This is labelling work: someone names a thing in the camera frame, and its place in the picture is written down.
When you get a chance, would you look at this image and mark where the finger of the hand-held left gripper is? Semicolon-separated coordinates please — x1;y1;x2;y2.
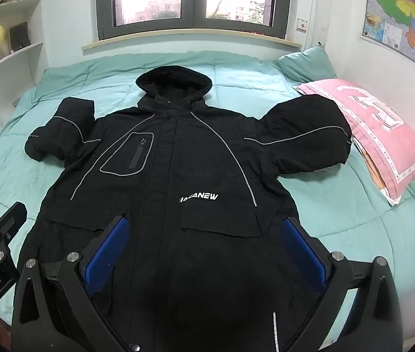
0;202;28;263

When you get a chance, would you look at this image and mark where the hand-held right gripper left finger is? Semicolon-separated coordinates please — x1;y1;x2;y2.
9;216;146;352

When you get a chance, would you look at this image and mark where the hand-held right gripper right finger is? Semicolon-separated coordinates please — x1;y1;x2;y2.
264;217;403;352

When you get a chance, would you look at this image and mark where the black hooded jacket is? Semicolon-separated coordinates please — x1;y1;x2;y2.
11;65;353;352

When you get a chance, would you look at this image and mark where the teal quilted comforter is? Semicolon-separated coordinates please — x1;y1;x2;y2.
0;50;415;332

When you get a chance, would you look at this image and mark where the pink printed pillow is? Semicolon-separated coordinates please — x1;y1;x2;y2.
293;78;415;207

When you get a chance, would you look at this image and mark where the white bookshelf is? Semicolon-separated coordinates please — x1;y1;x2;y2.
0;0;50;155

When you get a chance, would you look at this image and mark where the dark box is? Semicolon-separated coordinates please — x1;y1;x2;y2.
8;22;30;53

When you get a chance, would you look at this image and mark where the teal pillow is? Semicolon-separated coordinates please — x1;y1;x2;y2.
274;46;337;83

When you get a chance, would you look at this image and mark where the cream window sill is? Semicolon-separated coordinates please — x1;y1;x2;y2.
82;36;302;55

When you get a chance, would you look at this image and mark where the grey framed window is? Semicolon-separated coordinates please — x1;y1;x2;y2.
95;0;293;41

